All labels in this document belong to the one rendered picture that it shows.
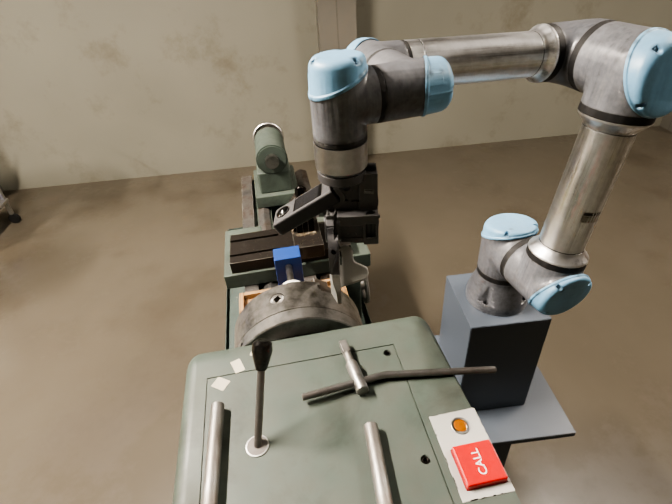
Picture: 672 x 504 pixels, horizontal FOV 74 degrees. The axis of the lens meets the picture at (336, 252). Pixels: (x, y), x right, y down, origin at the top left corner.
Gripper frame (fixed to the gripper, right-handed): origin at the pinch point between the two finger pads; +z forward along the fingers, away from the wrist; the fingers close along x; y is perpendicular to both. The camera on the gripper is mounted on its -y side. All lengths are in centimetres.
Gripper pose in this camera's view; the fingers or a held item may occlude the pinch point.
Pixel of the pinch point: (334, 274)
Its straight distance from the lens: 76.3
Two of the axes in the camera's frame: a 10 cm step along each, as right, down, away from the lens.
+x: -0.1, -6.0, 8.0
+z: 0.5, 8.0, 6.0
